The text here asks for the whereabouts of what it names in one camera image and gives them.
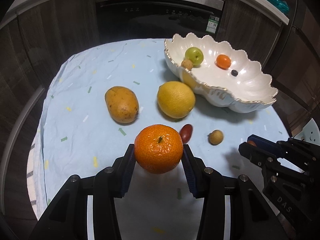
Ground large orange tangerine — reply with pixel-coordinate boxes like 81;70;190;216
134;124;183;174

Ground tan round longan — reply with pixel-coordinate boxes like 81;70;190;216
208;129;224;145

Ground dark red jujube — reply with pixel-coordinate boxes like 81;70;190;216
180;124;193;144

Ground yellow brown mango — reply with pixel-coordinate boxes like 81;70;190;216
105;86;139;124

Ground large yellow citrus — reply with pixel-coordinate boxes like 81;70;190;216
157;81;196;119

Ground small orange kumquat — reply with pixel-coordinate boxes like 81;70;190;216
216;54;231;69

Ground white plastic stool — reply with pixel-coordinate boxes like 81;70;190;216
294;118;320;146

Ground light blue patterned tablecloth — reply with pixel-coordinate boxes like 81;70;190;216
28;39;289;239

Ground dark blueberry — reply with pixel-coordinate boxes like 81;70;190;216
231;70;238;76

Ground white scalloped gold-rimmed bowl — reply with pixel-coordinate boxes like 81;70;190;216
164;33;278;113

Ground green apple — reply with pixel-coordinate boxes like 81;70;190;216
184;47;204;66

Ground teal snack bag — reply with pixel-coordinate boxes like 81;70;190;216
267;0;290;15

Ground black built-in dishwasher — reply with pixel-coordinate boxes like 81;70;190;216
96;0;225;43

